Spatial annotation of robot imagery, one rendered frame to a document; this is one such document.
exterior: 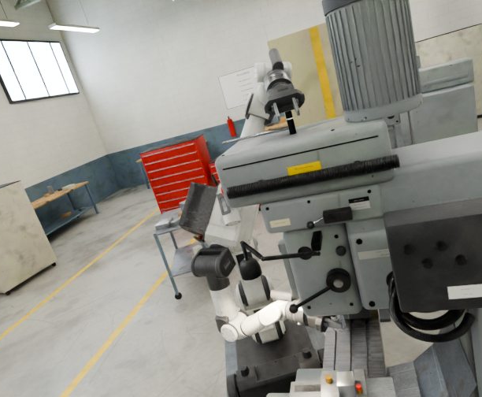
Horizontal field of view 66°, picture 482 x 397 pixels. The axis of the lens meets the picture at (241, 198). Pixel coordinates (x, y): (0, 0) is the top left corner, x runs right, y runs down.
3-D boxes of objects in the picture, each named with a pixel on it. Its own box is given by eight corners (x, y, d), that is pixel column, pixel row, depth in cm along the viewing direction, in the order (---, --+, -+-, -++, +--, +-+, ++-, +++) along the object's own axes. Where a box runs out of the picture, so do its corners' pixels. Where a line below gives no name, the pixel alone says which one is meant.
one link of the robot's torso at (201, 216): (189, 250, 184) (169, 239, 149) (208, 186, 191) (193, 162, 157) (247, 265, 179) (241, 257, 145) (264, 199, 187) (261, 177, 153)
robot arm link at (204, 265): (200, 290, 156) (191, 260, 153) (212, 280, 163) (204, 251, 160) (222, 291, 149) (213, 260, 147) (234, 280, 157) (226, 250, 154)
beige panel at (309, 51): (325, 325, 314) (254, 42, 250) (328, 297, 350) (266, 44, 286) (391, 321, 297) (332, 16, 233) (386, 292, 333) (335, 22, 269)
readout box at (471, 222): (402, 317, 79) (385, 228, 73) (396, 293, 87) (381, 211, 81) (512, 311, 72) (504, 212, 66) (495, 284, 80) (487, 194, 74)
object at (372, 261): (363, 313, 110) (346, 235, 103) (361, 270, 132) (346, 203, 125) (433, 309, 104) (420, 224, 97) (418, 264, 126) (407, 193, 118)
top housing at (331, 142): (226, 212, 109) (209, 159, 105) (247, 183, 133) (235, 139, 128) (398, 182, 94) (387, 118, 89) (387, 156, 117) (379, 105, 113)
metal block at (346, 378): (340, 400, 121) (336, 386, 119) (339, 385, 126) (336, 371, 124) (357, 399, 119) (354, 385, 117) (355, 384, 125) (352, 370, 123)
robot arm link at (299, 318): (318, 317, 124) (287, 311, 131) (324, 341, 127) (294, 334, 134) (333, 295, 133) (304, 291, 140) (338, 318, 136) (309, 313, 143)
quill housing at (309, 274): (302, 321, 119) (278, 231, 110) (309, 285, 138) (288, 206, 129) (365, 317, 113) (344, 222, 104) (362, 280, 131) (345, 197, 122)
